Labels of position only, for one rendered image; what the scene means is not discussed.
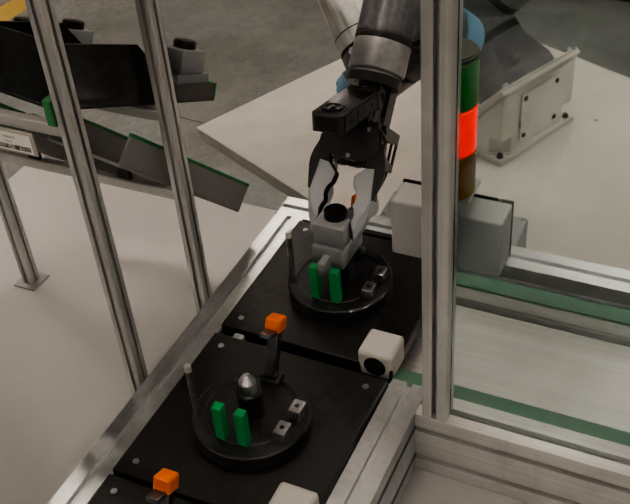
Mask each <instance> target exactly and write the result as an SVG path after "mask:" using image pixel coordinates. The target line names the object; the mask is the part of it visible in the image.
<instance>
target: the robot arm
mask: <svg viewBox="0 0 630 504"><path fill-rule="evenodd" d="M317 2H318V4H319V7H320V9H321V12H322V14H323V16H324V19H325V21H326V23H327V26H328V28H329V31H330V33H331V35H332V38H333V40H334V43H335V45H336V47H337V50H338V52H339V55H340V57H341V59H342V61H343V64H344V66H345V68H346V70H345V71H343V72H342V74H341V76H340V77H339V78H338V79H337V82H336V86H337V88H336V91H337V94H336V95H335V96H333V97H332V98H330V99H329V100H328V101H326V102H325V103H323V104H322V105H320V106H319V107H317V108H316V109H315V110H313V111H312V125H313V131H318V132H322V133H321V136H320V139H319V141H318V143H317V144H316V146H315V148H314V149H313V151H312V154H311V157H310V161H309V173H308V187H309V188H308V210H309V219H310V224H311V228H312V230H313V227H312V224H313V222H314V221H315V220H316V218H317V217H318V216H319V214H320V213H321V212H322V210H323V208H324V206H326V205H328V204H329V203H330V201H331V199H332V197H333V194H334V187H333V185H334V184H335V183H336V181H337V179H338V177H339V173H338V171H337V168H338V164H339V165H344V166H346V165H348V166H350V167H355V168H366V169H364V170H362V171H361V172H359V173H358V174H356V175H355V176H354V180H353V187H354V189H355V191H356V199H355V201H354V203H353V206H352V207H353V217H352V220H351V222H350V231H351V240H357V238H358V237H359V236H360V235H361V233H362V232H363V231H364V229H365V228H366V226H367V224H368V222H369V219H370V218H371V217H372V216H374V215H376V214H377V213H378V209H379V200H378V198H377V194H378V192H379V190H380V188H381V187H382V185H383V183H384V181H385V179H386V177H387V174H388V173H391V172H392V168H393V164H394V159H395V155H396V151H397V147H398V142H399V138H400V135H398V134H397V133H396V132H394V131H393V130H391V129H390V124H391V119H392V115H393V111H394V106H395V102H396V98H397V97H398V96H399V95H400V94H402V93H403V92H404V91H406V90H407V89H408V88H410V87H411V86H412V85H414V84H415V83H416V82H418V81H420V80H421V27H420V0H317ZM387 143H388V144H390V147H389V152H388V156H387V157H386V151H387ZM393 144H394V145H395V146H394V151H393V155H392V159H391V163H389V160H390V156H391V152H392V147H393ZM333 155H334V156H333ZM333 159H334V162H333Z"/></svg>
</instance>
